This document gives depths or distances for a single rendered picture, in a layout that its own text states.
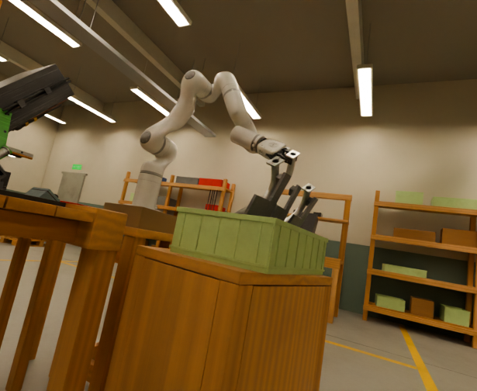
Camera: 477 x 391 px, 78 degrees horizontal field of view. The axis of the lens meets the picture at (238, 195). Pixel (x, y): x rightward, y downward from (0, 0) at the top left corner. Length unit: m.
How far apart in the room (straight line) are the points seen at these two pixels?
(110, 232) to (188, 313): 0.46
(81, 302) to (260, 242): 0.70
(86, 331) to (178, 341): 0.42
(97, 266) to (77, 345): 0.28
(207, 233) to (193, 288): 0.20
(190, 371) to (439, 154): 6.12
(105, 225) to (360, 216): 5.49
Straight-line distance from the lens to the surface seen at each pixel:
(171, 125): 1.63
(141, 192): 1.58
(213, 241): 1.02
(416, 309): 5.71
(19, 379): 1.94
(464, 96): 7.14
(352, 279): 6.18
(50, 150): 12.40
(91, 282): 1.24
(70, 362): 1.32
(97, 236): 1.20
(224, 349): 0.88
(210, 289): 0.91
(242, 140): 1.36
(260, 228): 0.92
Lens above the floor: 0.86
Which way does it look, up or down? 9 degrees up
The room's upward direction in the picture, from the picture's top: 10 degrees clockwise
